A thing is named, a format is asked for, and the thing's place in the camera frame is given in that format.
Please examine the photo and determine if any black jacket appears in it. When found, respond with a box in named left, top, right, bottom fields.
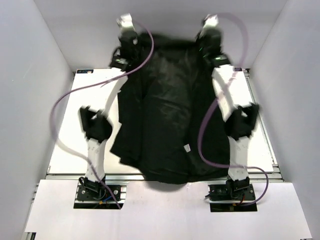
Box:
left=110, top=32, right=230, bottom=184

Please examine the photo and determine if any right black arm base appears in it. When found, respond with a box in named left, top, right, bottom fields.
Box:
left=204, top=183, right=258, bottom=213

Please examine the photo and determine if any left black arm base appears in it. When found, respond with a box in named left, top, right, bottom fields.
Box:
left=73, top=176, right=128, bottom=210

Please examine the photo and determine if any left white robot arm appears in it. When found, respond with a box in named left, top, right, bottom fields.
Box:
left=79, top=30, right=138, bottom=200

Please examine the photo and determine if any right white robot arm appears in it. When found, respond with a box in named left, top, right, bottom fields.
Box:
left=196, top=28, right=260, bottom=200

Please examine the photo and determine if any right blue table sticker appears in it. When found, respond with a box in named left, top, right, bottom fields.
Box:
left=233, top=67, right=243, bottom=72

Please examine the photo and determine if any blue table sticker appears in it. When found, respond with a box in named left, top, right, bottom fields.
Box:
left=76, top=69, right=94, bottom=74
left=233, top=67, right=243, bottom=72

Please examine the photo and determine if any left blue table sticker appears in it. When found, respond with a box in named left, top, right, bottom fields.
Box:
left=76, top=69, right=94, bottom=74

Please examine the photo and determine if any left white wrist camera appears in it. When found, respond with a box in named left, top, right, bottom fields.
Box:
left=116, top=13, right=136, bottom=33

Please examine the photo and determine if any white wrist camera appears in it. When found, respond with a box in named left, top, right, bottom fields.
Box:
left=116, top=13, right=136, bottom=33
left=202, top=14, right=219, bottom=30

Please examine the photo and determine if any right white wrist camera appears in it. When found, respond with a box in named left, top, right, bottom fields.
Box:
left=202, top=14, right=219, bottom=30

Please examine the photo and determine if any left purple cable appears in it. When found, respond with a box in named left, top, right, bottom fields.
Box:
left=49, top=21, right=155, bottom=210

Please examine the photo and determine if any purple cable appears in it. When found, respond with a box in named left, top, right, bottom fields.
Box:
left=197, top=12, right=271, bottom=207
left=49, top=21, right=155, bottom=210

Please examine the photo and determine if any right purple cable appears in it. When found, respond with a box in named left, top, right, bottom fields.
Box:
left=197, top=12, right=271, bottom=207

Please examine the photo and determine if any aluminium table frame rail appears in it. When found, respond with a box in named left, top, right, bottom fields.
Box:
left=45, top=171, right=284, bottom=183

